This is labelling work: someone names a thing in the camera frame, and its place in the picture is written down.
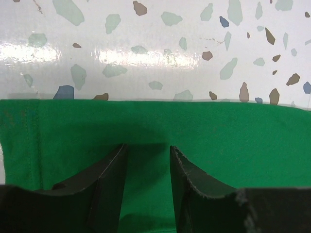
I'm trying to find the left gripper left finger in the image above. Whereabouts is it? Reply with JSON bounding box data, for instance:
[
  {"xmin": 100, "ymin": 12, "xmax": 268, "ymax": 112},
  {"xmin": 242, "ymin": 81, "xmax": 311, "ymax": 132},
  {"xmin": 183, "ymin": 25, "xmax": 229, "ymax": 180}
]
[{"xmin": 0, "ymin": 144, "xmax": 128, "ymax": 233}]

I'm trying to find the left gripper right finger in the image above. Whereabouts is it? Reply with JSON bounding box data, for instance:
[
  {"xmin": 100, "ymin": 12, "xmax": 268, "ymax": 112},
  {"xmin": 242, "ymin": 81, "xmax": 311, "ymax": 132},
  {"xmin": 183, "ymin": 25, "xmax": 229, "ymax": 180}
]
[{"xmin": 170, "ymin": 146, "xmax": 311, "ymax": 233}]

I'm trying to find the green t shirt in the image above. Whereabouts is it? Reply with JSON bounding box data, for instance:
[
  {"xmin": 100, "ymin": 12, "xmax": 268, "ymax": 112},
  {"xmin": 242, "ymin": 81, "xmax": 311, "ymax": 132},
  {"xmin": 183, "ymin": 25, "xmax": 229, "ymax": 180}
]
[{"xmin": 0, "ymin": 100, "xmax": 311, "ymax": 233}]

